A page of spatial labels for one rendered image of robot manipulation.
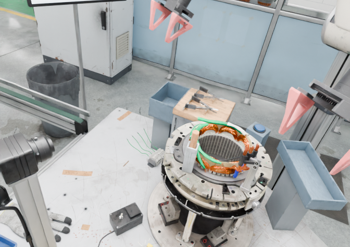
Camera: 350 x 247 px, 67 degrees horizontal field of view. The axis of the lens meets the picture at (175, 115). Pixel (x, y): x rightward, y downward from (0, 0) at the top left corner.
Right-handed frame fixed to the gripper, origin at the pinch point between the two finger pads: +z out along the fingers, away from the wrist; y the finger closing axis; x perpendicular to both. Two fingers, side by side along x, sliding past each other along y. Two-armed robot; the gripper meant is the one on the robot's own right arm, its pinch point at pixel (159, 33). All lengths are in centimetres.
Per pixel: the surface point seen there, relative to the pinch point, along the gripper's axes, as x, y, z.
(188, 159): 8.5, 27.1, 21.7
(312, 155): 55, 36, 7
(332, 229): 183, 42, 54
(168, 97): 36.4, -21.2, 24.4
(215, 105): 39.7, 0.5, 13.3
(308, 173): 50, 40, 12
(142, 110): 125, -137, 88
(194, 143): 6.5, 27.0, 16.8
